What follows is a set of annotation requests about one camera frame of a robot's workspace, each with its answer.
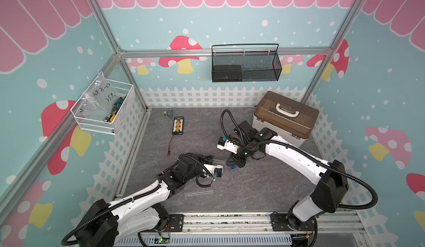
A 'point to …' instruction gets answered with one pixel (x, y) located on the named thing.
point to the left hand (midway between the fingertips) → (210, 156)
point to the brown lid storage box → (291, 120)
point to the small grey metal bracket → (165, 113)
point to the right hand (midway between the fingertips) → (229, 162)
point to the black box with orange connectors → (177, 125)
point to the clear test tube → (187, 194)
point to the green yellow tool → (117, 106)
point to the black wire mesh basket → (245, 62)
